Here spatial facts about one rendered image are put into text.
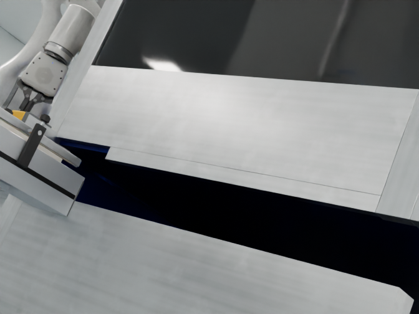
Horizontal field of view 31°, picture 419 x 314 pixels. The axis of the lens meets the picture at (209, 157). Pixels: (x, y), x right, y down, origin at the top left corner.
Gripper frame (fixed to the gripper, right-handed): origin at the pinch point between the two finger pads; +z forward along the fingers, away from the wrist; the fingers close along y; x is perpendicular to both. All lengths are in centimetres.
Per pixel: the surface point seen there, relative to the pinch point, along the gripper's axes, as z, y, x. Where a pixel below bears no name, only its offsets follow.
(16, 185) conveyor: 25, 10, -50
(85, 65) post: -10.8, 9.0, -25.7
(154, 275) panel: 29, 41, -65
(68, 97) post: -1.8, 9.4, -25.5
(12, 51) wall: -161, -86, 564
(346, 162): 0, 57, -89
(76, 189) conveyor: 19, 21, -41
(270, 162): 3, 48, -77
